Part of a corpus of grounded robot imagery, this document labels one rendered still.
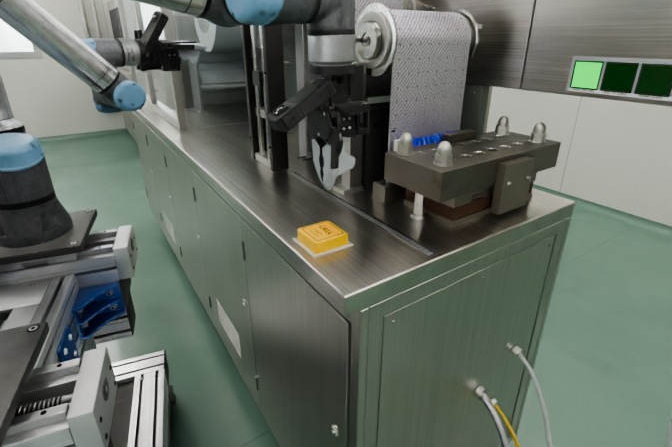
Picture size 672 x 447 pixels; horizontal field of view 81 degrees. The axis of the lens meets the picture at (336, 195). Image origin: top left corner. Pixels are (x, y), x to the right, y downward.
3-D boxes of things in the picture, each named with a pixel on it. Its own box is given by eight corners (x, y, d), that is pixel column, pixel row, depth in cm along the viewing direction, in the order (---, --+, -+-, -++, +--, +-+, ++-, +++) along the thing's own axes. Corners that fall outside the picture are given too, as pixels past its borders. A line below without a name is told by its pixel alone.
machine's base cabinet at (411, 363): (151, 221, 287) (128, 102, 255) (235, 202, 320) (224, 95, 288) (349, 607, 93) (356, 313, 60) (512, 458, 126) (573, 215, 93)
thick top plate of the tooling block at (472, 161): (383, 178, 85) (385, 152, 83) (497, 151, 106) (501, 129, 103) (439, 203, 73) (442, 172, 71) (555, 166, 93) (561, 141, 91)
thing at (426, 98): (387, 146, 89) (392, 59, 82) (457, 133, 101) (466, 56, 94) (389, 146, 88) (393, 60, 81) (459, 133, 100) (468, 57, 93)
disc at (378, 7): (399, 69, 79) (357, 81, 92) (401, 69, 80) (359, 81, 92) (391, -8, 77) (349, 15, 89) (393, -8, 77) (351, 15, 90)
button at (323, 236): (297, 239, 74) (296, 228, 73) (328, 230, 78) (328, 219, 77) (316, 255, 69) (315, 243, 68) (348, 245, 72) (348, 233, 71)
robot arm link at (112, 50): (75, 71, 106) (67, 37, 103) (117, 69, 114) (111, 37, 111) (84, 73, 102) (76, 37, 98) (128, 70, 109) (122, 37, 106)
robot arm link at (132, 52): (112, 36, 110) (124, 40, 106) (129, 36, 113) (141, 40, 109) (116, 64, 114) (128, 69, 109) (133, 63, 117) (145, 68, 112)
